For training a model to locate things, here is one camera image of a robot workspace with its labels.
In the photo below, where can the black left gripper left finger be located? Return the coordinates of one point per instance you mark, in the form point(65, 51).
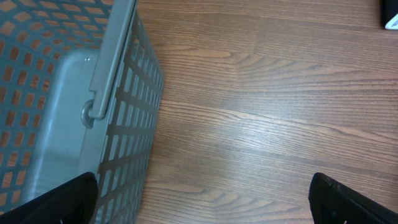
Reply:
point(72, 202)

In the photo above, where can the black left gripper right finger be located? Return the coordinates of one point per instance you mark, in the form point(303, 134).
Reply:
point(333, 202)

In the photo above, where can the white barcode scanner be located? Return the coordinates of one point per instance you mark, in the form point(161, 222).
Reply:
point(389, 12)

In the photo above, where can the grey plastic basket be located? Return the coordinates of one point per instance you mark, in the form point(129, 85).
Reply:
point(80, 92)

